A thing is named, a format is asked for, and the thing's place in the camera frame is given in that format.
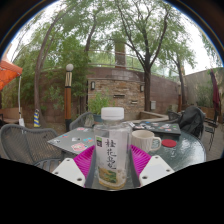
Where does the wooden lamp post, globe light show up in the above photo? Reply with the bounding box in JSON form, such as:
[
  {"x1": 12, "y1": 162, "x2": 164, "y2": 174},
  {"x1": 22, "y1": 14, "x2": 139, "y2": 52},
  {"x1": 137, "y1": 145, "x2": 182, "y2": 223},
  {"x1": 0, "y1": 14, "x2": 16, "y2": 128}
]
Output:
[{"x1": 63, "y1": 63, "x2": 75, "y2": 132}]

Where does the dark-trunk tree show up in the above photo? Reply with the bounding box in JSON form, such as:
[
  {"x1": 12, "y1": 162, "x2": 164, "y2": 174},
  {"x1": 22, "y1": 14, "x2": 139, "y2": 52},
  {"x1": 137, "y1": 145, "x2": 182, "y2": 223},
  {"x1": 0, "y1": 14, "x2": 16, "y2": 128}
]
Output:
[{"x1": 113, "y1": 0, "x2": 198, "y2": 113}]

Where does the black metal chair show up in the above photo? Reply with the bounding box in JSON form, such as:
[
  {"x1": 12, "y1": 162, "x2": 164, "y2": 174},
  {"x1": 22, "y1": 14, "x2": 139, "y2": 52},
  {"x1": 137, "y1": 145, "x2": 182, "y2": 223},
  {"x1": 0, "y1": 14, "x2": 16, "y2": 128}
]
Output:
[{"x1": 203, "y1": 116, "x2": 220, "y2": 152}]

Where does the green plant in blue pot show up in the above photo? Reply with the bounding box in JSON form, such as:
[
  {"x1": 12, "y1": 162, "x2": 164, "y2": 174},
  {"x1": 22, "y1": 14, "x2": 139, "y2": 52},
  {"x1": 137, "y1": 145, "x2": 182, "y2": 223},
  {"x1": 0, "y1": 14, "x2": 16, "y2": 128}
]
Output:
[{"x1": 87, "y1": 93, "x2": 113, "y2": 124}]

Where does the orange canopy tent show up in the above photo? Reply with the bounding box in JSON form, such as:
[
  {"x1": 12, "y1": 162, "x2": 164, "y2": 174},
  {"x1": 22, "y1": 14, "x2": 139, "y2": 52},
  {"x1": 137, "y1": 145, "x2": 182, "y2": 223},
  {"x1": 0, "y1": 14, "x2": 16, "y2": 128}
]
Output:
[{"x1": 0, "y1": 49, "x2": 25, "y2": 128}]

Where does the clear plastic drink bottle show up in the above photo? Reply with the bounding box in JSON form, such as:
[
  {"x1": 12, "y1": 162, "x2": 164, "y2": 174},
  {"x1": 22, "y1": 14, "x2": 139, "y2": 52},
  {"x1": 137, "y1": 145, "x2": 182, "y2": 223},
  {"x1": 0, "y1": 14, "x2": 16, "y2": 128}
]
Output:
[{"x1": 93, "y1": 106, "x2": 133, "y2": 191}]

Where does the black backpack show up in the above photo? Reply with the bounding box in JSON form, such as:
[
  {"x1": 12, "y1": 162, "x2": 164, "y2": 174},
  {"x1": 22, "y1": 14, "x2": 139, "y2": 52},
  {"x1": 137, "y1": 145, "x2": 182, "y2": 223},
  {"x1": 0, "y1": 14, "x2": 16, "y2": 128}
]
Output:
[{"x1": 176, "y1": 105, "x2": 207, "y2": 139}]

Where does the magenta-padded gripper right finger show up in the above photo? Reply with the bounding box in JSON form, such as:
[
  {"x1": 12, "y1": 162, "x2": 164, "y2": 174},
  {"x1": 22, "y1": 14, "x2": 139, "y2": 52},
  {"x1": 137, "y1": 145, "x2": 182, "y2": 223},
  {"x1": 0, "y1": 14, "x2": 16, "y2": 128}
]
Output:
[{"x1": 128, "y1": 143, "x2": 175, "y2": 189}]

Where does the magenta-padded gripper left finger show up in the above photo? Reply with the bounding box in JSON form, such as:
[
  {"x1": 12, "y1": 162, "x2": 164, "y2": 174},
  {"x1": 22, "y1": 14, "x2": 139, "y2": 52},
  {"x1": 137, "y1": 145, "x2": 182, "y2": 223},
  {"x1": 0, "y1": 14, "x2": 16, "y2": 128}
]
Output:
[{"x1": 52, "y1": 144, "x2": 98, "y2": 189}]

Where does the white ceramic mug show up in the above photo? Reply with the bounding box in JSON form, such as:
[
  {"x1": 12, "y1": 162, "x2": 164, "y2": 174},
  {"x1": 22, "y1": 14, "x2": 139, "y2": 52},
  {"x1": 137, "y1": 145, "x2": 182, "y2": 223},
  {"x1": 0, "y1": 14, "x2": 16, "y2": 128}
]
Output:
[{"x1": 130, "y1": 129, "x2": 162, "y2": 154}]

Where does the closed maroon patio umbrella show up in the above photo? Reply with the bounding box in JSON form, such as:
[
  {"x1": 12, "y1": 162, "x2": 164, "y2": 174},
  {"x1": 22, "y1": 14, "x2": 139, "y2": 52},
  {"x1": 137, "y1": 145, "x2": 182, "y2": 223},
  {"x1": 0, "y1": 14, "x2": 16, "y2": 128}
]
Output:
[{"x1": 209, "y1": 68, "x2": 222, "y2": 118}]

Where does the grey wicker patio chair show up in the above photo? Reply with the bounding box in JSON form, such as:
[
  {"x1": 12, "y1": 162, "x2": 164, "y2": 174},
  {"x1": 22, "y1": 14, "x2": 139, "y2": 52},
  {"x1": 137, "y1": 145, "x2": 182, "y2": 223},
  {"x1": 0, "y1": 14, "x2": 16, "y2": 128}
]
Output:
[
  {"x1": 0, "y1": 123, "x2": 68, "y2": 173},
  {"x1": 68, "y1": 111, "x2": 96, "y2": 132}
]

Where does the grey laptop with stickers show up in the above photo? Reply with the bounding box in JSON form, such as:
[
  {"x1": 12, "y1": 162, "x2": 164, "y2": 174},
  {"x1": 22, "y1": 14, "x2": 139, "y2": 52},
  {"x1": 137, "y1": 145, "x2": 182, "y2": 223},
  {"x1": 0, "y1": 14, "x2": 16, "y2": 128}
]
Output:
[{"x1": 47, "y1": 126, "x2": 96, "y2": 155}]

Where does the blue yellow striped cone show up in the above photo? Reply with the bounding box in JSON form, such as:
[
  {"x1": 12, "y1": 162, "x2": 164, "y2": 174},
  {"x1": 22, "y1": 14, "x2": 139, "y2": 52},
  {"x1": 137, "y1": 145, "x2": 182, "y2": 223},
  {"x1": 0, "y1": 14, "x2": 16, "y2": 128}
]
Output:
[{"x1": 32, "y1": 108, "x2": 42, "y2": 128}]

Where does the leaning pale-trunk tree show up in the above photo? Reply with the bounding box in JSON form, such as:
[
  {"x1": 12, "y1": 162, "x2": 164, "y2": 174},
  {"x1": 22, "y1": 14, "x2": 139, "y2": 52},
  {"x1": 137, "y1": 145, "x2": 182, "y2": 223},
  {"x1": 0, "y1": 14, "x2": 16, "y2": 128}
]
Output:
[{"x1": 13, "y1": 0, "x2": 101, "y2": 128}]

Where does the dark laptop with stickers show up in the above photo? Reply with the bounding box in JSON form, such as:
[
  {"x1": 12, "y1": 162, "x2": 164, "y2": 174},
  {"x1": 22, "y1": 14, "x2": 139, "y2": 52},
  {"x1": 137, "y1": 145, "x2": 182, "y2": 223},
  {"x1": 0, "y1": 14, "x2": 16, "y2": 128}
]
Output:
[{"x1": 131, "y1": 121, "x2": 182, "y2": 136}]

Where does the flat round red coaster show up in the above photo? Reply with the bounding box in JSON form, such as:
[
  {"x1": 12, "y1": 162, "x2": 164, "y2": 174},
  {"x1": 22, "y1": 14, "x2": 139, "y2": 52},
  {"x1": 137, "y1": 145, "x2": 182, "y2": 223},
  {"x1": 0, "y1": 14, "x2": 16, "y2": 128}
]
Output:
[{"x1": 161, "y1": 138, "x2": 178, "y2": 149}]

